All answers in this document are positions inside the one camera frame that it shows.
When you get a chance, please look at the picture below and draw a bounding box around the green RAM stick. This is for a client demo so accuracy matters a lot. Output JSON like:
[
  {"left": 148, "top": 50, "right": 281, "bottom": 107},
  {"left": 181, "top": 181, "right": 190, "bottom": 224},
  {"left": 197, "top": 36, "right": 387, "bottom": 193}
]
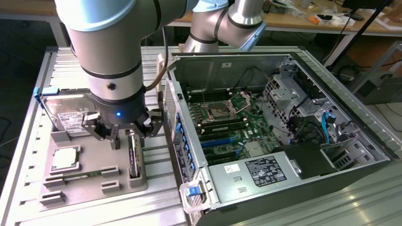
[{"left": 61, "top": 171, "right": 102, "bottom": 182}]

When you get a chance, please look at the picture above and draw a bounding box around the wooden workbench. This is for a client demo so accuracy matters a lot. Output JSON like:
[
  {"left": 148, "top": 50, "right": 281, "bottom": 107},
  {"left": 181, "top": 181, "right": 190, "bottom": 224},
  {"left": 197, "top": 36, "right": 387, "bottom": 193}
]
[{"left": 0, "top": 0, "right": 402, "bottom": 47}]

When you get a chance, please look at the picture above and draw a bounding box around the silver chipset heatsink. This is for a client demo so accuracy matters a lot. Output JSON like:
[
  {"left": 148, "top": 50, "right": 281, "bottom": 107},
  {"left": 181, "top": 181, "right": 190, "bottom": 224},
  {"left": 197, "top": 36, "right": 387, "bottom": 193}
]
[{"left": 242, "top": 142, "right": 264, "bottom": 158}]

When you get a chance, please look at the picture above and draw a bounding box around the graphics card with black fan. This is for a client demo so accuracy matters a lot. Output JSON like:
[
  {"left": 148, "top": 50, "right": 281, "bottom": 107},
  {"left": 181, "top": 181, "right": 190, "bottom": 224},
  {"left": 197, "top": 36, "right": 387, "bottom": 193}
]
[{"left": 124, "top": 129, "right": 141, "bottom": 178}]

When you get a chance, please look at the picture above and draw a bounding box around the black installed RAM stick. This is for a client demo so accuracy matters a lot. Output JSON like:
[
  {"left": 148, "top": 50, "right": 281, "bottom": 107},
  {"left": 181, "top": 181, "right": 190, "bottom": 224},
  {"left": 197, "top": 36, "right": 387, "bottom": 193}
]
[{"left": 198, "top": 120, "right": 249, "bottom": 135}]

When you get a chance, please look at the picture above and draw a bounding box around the white plastic part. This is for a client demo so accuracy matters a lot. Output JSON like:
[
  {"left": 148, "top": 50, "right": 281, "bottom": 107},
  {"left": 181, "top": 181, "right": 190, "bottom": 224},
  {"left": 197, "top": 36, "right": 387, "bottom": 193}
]
[{"left": 308, "top": 13, "right": 356, "bottom": 26}]

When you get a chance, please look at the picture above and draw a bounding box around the grey power supply unit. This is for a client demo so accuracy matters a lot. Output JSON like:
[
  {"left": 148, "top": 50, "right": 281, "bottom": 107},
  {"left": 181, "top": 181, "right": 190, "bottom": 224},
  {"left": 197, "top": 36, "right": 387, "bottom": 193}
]
[{"left": 205, "top": 151, "right": 304, "bottom": 205}]

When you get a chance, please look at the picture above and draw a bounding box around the perforated metal disk bay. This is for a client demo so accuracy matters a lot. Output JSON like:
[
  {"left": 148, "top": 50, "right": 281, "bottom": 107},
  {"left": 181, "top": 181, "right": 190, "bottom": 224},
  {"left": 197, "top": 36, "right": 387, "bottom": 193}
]
[{"left": 261, "top": 73, "right": 315, "bottom": 116}]

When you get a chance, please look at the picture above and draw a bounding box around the silver CPU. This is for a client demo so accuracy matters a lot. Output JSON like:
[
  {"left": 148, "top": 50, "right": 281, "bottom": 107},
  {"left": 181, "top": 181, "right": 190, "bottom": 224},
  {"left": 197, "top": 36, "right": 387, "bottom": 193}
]
[{"left": 50, "top": 148, "right": 80, "bottom": 171}]

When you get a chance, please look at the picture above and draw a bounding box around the CPU socket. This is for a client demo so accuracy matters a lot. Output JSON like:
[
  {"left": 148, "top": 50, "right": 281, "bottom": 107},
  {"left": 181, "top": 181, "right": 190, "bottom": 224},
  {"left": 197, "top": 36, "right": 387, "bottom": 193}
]
[{"left": 204, "top": 103, "right": 234, "bottom": 122}]

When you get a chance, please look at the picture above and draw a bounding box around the hard disk in blue caddy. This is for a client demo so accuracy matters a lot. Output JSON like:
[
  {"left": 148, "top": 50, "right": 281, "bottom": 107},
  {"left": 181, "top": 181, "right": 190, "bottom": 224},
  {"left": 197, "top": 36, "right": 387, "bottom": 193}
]
[{"left": 31, "top": 86, "right": 98, "bottom": 138}]

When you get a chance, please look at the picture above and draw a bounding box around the dark grey box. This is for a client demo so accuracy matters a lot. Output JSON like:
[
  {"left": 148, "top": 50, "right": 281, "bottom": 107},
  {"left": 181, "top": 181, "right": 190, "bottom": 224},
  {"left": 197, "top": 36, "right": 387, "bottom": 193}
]
[{"left": 353, "top": 70, "right": 402, "bottom": 105}]

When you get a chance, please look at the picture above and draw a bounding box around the grey plastic parts rack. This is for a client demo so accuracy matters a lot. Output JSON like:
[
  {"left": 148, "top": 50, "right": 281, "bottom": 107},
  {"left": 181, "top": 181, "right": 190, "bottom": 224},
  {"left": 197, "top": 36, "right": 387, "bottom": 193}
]
[{"left": 34, "top": 124, "right": 149, "bottom": 212}]

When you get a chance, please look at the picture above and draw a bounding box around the blue expansion slot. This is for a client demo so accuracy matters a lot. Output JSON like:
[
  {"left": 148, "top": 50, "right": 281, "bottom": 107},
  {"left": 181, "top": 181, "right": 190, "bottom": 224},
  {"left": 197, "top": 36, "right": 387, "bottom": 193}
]
[{"left": 198, "top": 137, "right": 234, "bottom": 149}]

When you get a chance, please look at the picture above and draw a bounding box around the black monitor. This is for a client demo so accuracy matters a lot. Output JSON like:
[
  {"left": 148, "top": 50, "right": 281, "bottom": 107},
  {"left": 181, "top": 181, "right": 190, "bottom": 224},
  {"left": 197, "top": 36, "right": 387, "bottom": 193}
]
[{"left": 340, "top": 0, "right": 392, "bottom": 10}]

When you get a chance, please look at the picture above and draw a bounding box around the blue wire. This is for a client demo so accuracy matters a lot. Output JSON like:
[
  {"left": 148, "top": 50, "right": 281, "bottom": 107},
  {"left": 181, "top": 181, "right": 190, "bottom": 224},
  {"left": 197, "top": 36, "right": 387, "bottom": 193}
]
[{"left": 319, "top": 111, "right": 337, "bottom": 145}]

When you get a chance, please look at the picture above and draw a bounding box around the black tripod pole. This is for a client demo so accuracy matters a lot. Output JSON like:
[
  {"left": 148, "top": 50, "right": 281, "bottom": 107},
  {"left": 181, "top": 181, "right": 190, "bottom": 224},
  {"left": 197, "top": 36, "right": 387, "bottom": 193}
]
[{"left": 323, "top": 0, "right": 393, "bottom": 67}]

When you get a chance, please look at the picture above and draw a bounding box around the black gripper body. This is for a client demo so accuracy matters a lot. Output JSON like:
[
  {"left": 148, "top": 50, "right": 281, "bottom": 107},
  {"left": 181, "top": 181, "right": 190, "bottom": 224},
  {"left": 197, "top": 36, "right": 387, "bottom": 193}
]
[{"left": 92, "top": 92, "right": 150, "bottom": 126}]

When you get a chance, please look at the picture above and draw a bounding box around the black power cable bundle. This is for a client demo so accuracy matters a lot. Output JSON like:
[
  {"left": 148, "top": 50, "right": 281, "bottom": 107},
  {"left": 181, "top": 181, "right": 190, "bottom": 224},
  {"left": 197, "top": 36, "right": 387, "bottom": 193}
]
[{"left": 287, "top": 114, "right": 324, "bottom": 145}]

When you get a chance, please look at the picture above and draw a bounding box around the open black PC case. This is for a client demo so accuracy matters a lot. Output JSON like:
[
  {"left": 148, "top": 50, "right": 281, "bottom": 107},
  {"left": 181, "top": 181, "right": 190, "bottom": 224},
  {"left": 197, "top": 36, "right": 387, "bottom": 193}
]
[{"left": 156, "top": 51, "right": 397, "bottom": 226}]

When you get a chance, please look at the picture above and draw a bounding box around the green motherboard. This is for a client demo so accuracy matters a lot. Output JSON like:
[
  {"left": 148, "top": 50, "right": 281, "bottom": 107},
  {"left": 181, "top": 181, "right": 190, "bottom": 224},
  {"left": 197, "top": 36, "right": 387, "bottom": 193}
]
[{"left": 186, "top": 93, "right": 285, "bottom": 166}]

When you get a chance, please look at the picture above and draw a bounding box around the metal socket cover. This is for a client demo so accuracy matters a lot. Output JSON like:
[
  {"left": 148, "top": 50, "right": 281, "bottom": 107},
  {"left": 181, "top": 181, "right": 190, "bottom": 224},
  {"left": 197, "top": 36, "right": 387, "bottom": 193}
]
[{"left": 225, "top": 90, "right": 254, "bottom": 113}]

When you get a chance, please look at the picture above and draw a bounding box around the blue case latch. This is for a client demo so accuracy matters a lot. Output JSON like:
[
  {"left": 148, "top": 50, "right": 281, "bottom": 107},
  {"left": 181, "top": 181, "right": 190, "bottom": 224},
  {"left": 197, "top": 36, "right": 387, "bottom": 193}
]
[{"left": 182, "top": 186, "right": 201, "bottom": 197}]

